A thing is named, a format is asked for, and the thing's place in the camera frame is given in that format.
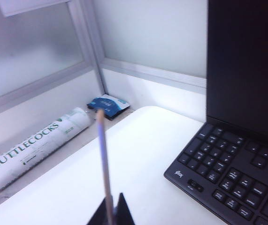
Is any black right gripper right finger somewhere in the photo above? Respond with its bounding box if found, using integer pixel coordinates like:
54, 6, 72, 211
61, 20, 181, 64
113, 192, 136, 225

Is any blue and black packet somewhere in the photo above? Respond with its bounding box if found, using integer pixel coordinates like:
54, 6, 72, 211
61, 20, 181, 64
86, 94, 131, 121

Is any grey cubicle partition panel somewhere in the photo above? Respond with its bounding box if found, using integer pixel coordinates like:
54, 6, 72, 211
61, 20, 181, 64
0, 0, 106, 146
92, 0, 207, 124

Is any black computer keyboard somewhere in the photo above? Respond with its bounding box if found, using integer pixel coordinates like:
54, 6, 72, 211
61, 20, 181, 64
163, 122, 268, 225

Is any white desk riser platform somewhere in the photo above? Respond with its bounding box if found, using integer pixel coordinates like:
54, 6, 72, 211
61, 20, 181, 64
0, 105, 222, 225

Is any thin wooden stick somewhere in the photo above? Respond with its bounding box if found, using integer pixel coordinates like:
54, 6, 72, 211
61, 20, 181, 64
95, 109, 115, 225

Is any black computer monitor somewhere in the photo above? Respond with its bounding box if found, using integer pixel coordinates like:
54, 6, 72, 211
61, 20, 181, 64
205, 0, 268, 152

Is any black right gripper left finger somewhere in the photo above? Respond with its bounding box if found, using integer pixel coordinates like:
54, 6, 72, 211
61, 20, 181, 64
86, 197, 108, 225

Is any white shuttlecocks tube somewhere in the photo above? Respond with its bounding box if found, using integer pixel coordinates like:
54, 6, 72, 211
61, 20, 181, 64
0, 106, 92, 200

